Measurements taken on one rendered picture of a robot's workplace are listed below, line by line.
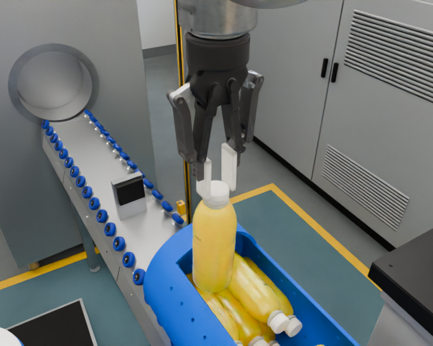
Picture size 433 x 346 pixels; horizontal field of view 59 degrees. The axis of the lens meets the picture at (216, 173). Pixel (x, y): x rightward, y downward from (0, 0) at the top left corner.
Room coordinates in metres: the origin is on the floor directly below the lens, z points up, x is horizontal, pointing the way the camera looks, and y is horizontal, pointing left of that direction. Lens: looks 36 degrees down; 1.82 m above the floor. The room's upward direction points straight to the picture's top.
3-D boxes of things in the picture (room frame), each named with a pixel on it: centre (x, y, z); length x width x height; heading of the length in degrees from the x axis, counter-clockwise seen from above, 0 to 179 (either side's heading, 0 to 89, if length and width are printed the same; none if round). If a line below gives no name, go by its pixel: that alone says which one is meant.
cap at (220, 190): (0.45, 0.00, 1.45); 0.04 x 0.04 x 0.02
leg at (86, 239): (1.54, 0.73, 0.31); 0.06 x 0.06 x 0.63; 33
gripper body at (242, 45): (0.45, 0.00, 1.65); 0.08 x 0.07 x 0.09; 123
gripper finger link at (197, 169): (0.43, 0.03, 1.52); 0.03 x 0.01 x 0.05; 123
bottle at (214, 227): (0.46, 0.00, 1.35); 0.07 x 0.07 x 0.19
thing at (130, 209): (0.99, 0.29, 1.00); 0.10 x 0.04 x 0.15; 123
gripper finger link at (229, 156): (0.47, -0.02, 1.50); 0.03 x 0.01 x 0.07; 33
